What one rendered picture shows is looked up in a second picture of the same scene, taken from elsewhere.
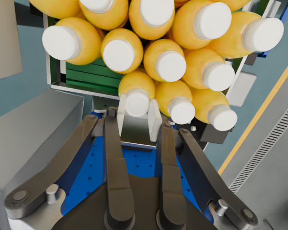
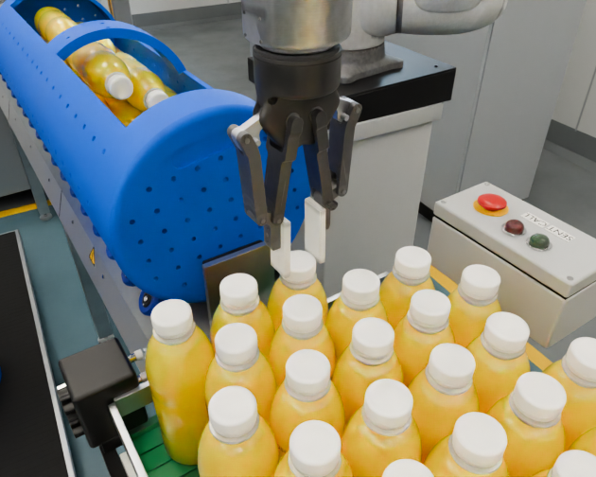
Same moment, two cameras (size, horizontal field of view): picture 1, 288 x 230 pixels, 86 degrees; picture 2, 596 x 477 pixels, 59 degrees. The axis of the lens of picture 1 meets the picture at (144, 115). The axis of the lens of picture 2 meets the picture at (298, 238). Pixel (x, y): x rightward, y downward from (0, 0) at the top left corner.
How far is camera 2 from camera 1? 0.42 m
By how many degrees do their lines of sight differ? 41
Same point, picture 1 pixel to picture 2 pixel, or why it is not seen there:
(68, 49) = (402, 257)
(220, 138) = (76, 363)
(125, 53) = (358, 286)
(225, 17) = (303, 375)
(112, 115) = (329, 203)
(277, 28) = (229, 417)
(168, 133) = (280, 206)
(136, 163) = (217, 232)
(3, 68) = (437, 238)
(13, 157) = (346, 202)
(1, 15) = not seen: hidden behind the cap
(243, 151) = not seen: outside the picture
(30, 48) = not seen: hidden behind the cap
